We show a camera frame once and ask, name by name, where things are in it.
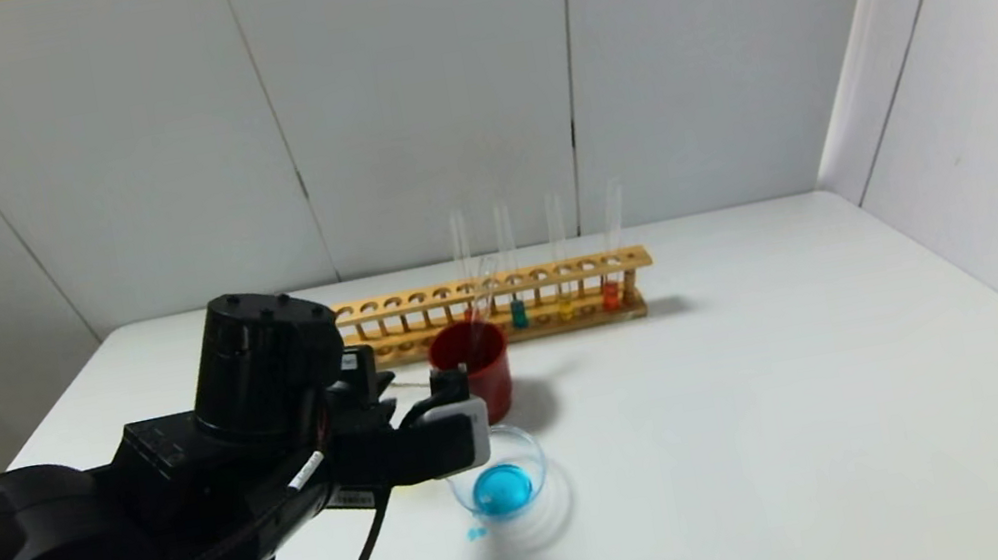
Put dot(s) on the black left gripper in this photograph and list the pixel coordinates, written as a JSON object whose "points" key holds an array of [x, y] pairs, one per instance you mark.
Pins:
{"points": [[364, 367]]}

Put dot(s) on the test tube with blue pigment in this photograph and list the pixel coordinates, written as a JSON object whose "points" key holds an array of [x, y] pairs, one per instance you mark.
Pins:
{"points": [[482, 298], [517, 315]]}

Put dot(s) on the test tube with red pigment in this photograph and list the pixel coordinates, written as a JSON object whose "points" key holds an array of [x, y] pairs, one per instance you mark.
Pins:
{"points": [[460, 246], [610, 297]]}

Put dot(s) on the wooden test tube rack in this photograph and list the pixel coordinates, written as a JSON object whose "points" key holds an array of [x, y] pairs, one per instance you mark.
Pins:
{"points": [[559, 272]]}

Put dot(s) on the red plastic cup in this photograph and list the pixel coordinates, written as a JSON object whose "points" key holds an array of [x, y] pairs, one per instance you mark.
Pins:
{"points": [[488, 363]]}

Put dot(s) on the clear glass beaker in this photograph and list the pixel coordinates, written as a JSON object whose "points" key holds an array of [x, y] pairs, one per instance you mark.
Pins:
{"points": [[506, 490]]}

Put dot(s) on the spilled blue liquid drops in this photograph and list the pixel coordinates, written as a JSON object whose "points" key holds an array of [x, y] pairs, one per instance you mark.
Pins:
{"points": [[475, 532]]}

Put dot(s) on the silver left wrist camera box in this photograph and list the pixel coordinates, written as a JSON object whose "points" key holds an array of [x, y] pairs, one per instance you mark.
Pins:
{"points": [[426, 449]]}

